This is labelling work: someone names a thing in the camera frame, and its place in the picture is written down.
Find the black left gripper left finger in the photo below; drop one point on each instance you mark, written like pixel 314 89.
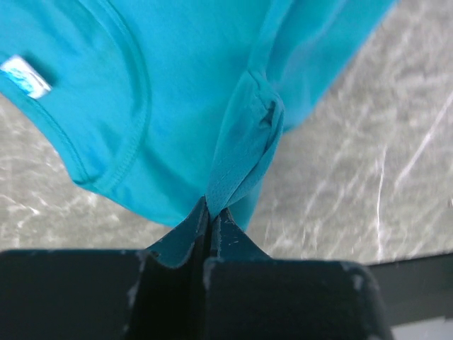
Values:
pixel 107 293

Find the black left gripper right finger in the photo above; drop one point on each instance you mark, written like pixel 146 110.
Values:
pixel 249 295

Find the teal t-shirt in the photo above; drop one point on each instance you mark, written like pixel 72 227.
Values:
pixel 156 104

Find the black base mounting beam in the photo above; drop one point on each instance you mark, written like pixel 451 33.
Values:
pixel 415 290

